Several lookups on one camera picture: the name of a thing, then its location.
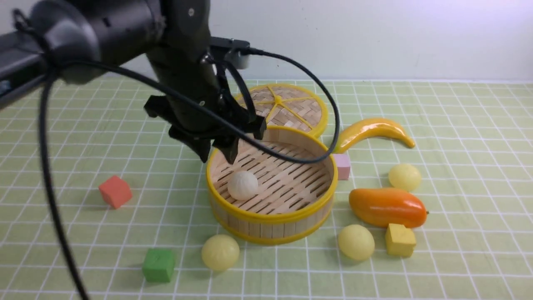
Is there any yellow toy banana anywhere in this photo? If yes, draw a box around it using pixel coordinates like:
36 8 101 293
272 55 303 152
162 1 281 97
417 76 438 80
334 118 416 153

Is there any green checkered tablecloth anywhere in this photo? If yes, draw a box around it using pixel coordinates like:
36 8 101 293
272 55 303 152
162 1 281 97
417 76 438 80
0 77 533 300

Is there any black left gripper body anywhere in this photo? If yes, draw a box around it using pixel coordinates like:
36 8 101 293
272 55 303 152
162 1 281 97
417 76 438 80
144 47 266 144

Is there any yellow bun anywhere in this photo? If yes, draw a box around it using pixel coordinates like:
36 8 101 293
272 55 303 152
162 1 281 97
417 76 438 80
201 234 240 272
338 224 375 261
388 163 421 192

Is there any pink wooden cube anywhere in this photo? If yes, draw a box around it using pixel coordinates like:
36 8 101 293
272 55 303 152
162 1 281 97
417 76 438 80
332 153 351 180

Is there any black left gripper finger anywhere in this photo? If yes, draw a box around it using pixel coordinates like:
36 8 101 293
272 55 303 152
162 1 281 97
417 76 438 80
177 135 211 163
212 138 239 165

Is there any bamboo steamer tray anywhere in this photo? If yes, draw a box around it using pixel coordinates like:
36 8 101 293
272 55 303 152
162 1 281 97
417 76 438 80
206 140 338 245

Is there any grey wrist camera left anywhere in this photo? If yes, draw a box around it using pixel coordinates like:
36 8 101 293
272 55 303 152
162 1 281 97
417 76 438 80
210 36 251 70

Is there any yellow wooden cube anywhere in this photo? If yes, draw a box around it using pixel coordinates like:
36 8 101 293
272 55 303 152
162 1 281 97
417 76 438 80
385 224 417 258

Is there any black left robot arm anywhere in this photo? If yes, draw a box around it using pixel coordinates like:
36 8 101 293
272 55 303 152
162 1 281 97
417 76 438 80
1 0 267 140

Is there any woven bamboo steamer lid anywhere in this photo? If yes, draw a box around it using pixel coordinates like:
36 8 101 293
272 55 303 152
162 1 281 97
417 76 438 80
249 83 328 137

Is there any orange toy mango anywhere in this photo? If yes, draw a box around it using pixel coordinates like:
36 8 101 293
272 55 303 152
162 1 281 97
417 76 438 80
348 187 429 228

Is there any red wooden cube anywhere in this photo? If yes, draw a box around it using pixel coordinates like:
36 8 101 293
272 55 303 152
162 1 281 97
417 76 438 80
98 175 132 209

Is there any white steamed bun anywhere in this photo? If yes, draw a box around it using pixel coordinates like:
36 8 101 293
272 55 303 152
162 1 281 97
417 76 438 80
227 171 259 201

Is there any green wooden cube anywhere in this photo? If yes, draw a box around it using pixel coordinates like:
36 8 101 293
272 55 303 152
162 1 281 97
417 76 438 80
142 247 175 283

